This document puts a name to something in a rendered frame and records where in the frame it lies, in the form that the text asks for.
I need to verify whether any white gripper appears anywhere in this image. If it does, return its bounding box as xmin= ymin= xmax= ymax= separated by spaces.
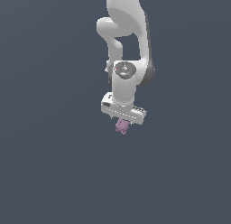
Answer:
xmin=100 ymin=92 xmax=148 ymax=125

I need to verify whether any small purple object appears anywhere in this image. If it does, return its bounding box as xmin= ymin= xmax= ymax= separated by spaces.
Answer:
xmin=115 ymin=118 xmax=131 ymax=135

